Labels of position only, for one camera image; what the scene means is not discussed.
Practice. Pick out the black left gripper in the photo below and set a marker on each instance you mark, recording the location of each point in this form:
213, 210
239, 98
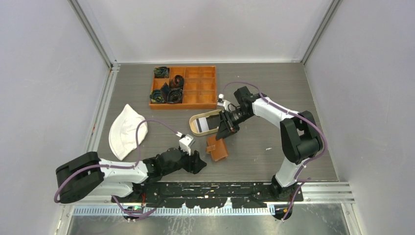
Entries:
195, 163

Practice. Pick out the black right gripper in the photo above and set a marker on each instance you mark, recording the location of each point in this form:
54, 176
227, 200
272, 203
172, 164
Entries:
226, 128

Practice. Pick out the beige oval tray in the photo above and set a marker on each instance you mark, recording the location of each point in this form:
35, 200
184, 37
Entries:
207, 114

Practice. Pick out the brown leather card holder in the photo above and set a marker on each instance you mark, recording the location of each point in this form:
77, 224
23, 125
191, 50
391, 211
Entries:
216, 148

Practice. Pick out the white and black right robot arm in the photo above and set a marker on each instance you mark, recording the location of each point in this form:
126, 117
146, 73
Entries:
300, 138

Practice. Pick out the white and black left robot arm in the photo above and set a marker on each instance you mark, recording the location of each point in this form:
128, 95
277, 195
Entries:
90, 175

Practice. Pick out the white card with black stripe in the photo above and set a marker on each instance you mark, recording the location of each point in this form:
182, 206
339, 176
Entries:
201, 125

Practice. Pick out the orange wooden compartment box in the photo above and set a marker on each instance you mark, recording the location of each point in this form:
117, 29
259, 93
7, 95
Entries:
200, 87

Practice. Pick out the white cloth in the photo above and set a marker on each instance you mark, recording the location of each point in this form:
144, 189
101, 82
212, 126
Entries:
125, 131

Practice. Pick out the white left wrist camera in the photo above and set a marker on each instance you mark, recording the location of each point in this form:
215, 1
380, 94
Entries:
185, 143

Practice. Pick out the aluminium frame rail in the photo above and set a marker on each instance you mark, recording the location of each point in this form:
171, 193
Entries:
314, 193

